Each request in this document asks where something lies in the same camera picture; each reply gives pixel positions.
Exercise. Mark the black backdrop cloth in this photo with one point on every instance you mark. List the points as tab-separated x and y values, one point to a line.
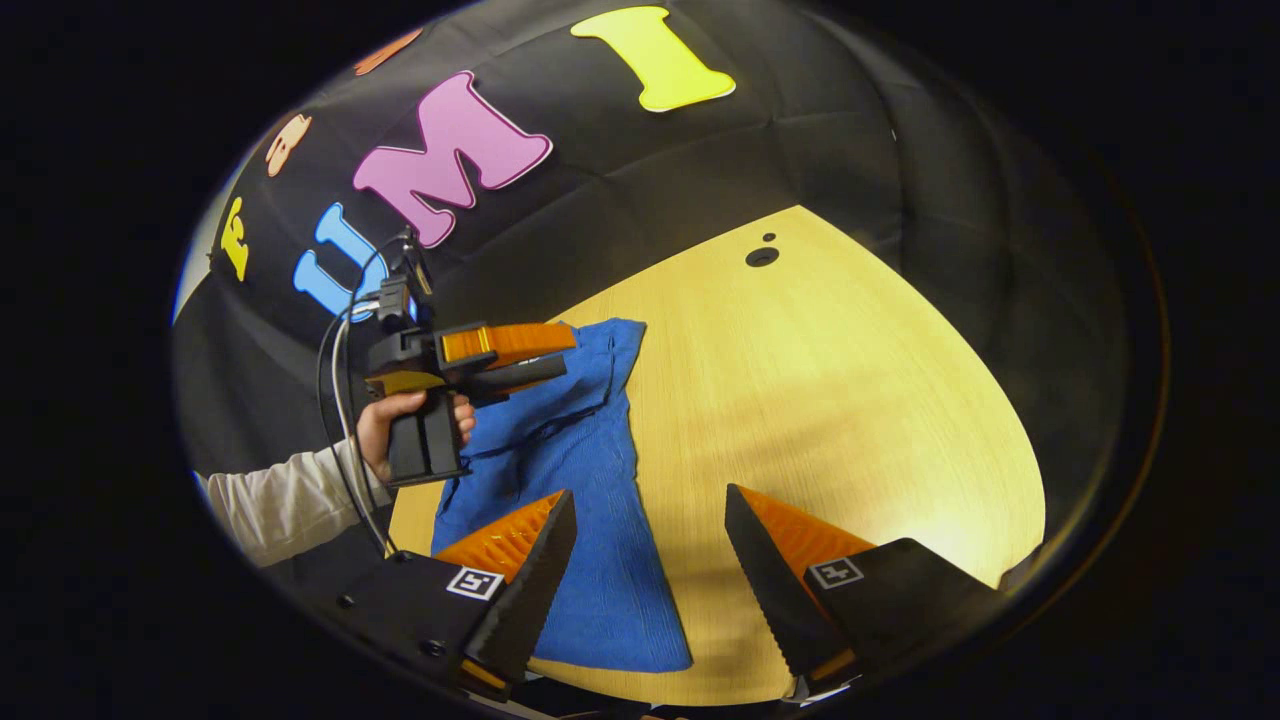
650	170

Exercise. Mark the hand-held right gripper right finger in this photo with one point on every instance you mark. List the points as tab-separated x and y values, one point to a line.
775	600

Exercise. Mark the blue shirt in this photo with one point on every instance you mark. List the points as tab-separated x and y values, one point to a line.
590	500

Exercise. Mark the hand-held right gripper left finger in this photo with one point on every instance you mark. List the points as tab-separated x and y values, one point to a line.
525	610

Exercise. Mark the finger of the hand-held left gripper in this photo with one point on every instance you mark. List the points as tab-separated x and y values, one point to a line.
510	342
515	378

